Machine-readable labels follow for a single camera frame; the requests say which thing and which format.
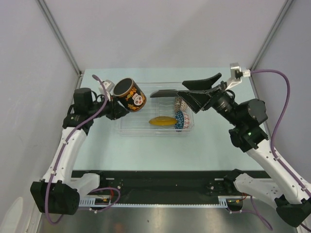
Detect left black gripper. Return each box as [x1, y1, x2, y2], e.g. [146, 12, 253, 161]
[87, 93, 129, 120]

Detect yellow brown round saucer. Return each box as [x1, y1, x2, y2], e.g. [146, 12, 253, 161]
[149, 116, 178, 126]

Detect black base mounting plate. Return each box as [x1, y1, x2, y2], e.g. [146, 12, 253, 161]
[70, 169, 268, 211]

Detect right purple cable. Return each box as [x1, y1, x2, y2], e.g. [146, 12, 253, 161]
[242, 69, 311, 231]

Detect right aluminium frame post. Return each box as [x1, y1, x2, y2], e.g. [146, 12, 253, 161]
[249, 0, 295, 70]

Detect black floral square plate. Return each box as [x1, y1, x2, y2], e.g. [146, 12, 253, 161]
[150, 89, 178, 98]

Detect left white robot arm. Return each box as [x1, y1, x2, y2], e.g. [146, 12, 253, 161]
[30, 88, 129, 215]

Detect aluminium front rail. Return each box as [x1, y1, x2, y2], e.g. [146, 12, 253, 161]
[34, 177, 280, 198]

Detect left aluminium frame post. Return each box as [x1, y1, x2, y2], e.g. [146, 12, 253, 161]
[36, 0, 82, 77]

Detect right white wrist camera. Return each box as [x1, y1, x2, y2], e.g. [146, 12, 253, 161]
[225, 63, 251, 90]

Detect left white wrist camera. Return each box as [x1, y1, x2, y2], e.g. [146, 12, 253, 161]
[99, 80, 115, 95]

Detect pink patterned bowl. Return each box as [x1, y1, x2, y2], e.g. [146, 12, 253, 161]
[174, 97, 189, 113]

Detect light blue cable duct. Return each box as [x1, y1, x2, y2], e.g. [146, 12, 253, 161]
[79, 197, 228, 209]

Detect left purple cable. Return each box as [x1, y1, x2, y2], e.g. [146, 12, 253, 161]
[46, 74, 121, 224]

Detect red interior dark mug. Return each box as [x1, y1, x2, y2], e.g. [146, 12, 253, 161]
[113, 78, 147, 112]

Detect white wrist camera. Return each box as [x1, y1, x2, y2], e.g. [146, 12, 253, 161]
[99, 80, 115, 95]
[225, 63, 251, 90]

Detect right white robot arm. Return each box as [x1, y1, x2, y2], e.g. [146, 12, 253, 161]
[177, 73, 311, 228]

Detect aluminium frame post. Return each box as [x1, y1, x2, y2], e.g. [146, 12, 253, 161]
[249, 0, 295, 70]
[36, 0, 82, 77]

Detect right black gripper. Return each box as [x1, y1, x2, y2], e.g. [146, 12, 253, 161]
[177, 73, 242, 126]

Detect purple cable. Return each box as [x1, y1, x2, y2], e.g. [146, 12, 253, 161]
[46, 74, 121, 224]
[242, 69, 311, 231]

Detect blue triangle patterned bowl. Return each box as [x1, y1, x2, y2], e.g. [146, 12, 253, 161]
[174, 110, 191, 132]

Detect clear plastic dish rack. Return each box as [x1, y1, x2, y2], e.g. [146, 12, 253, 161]
[116, 82, 194, 136]

